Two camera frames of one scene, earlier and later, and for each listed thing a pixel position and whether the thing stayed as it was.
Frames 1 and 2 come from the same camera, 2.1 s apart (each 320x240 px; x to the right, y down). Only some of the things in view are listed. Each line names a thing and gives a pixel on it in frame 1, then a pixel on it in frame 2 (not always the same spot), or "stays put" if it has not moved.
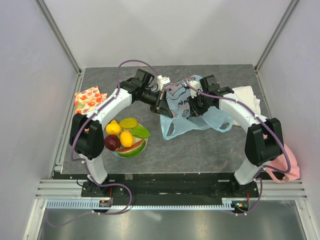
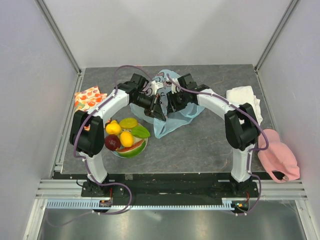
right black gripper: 195,111 → 173,106
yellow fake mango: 128,123 stays put
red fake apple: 112,142 stays put
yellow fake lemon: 113,128 stays put
